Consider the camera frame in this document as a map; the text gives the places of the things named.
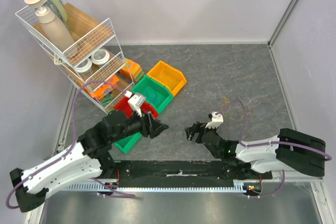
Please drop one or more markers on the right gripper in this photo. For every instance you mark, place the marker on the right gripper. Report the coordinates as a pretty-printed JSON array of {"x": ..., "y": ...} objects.
[{"x": 199, "y": 134}]

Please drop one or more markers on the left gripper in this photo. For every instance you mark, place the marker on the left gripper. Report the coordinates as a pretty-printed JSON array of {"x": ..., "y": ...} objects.
[{"x": 151, "y": 127}]

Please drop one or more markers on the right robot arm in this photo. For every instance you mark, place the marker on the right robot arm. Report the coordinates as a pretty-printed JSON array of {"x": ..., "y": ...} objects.
[{"x": 288, "y": 150}]

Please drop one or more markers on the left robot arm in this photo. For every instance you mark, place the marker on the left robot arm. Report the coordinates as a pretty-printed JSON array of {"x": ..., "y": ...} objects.
[{"x": 87, "y": 157}]

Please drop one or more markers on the green bin upper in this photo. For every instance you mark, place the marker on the green bin upper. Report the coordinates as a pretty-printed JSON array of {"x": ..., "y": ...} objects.
[{"x": 156, "y": 94}]

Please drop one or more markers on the green bin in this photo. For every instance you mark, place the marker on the green bin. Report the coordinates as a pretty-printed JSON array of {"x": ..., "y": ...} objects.
[
  {"x": 127, "y": 143},
  {"x": 156, "y": 94}
]

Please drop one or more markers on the green bin lower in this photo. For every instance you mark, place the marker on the green bin lower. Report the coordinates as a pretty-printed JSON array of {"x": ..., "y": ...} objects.
[{"x": 127, "y": 143}]

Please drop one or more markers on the red plastic bin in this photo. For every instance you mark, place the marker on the red plastic bin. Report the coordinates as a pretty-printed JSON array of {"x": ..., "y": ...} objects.
[{"x": 145, "y": 107}]

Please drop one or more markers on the yellow plastic bin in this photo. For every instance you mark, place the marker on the yellow plastic bin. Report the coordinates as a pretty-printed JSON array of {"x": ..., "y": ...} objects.
[{"x": 168, "y": 76}]

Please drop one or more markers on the orange snack box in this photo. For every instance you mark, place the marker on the orange snack box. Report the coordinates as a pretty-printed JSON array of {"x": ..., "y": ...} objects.
[{"x": 104, "y": 89}]

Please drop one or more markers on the white lid jar right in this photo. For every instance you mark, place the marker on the white lid jar right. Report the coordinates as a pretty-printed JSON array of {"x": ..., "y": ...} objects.
[{"x": 100, "y": 57}]

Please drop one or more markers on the white lid jar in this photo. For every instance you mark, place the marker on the white lid jar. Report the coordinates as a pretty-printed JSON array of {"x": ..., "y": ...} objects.
[
  {"x": 100, "y": 57},
  {"x": 85, "y": 69}
]

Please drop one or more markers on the white lid jar left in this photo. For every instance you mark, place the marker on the white lid jar left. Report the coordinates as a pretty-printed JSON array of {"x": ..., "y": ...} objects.
[{"x": 85, "y": 69}]

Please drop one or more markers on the beige pump bottle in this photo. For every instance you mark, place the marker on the beige pump bottle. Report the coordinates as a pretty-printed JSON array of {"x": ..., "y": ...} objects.
[{"x": 54, "y": 28}]

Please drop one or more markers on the green bottle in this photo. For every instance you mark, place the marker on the green bottle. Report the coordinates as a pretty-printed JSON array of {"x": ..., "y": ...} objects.
[{"x": 57, "y": 5}]

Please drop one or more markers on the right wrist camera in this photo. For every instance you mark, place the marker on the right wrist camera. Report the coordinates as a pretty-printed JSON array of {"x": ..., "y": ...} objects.
[{"x": 216, "y": 119}]

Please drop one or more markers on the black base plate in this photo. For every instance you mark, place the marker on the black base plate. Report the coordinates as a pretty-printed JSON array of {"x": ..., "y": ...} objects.
[{"x": 182, "y": 173}]

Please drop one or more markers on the white wire shelf rack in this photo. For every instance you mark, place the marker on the white wire shelf rack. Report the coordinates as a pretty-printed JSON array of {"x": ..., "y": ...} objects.
[{"x": 89, "y": 36}]

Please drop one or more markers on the slotted cable duct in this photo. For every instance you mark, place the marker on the slotted cable duct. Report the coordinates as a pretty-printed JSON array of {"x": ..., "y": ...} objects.
[{"x": 106, "y": 187}]

